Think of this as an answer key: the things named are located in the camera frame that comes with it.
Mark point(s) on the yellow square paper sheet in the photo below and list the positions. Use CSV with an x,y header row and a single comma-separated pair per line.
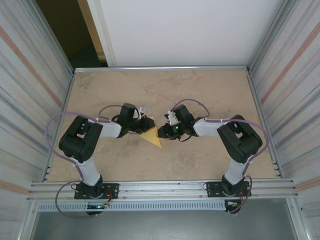
x,y
152,140

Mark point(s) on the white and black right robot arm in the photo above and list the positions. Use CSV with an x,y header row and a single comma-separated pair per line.
x,y
240,142

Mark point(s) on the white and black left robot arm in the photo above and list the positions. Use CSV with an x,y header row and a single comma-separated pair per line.
x,y
77,142

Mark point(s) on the grey metal panel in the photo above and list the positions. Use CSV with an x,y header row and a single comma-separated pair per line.
x,y
162,225

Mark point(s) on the small black controller board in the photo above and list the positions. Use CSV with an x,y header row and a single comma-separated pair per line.
x,y
232,204
96,207

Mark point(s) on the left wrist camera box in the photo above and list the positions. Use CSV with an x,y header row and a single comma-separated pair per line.
x,y
143,111

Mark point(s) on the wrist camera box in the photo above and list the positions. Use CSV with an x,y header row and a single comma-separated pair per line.
x,y
171,117
143,111

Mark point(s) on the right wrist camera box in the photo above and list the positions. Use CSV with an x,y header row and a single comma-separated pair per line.
x,y
171,117

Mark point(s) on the wide aluminium mounting rail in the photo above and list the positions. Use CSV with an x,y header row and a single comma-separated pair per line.
x,y
162,190

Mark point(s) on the aluminium table edge rail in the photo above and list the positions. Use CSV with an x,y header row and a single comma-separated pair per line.
x,y
162,68

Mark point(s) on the aluminium table side rail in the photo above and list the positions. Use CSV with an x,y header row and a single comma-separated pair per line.
x,y
257,100
67,100

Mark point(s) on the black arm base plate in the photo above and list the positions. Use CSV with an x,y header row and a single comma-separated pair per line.
x,y
212,187
111,190

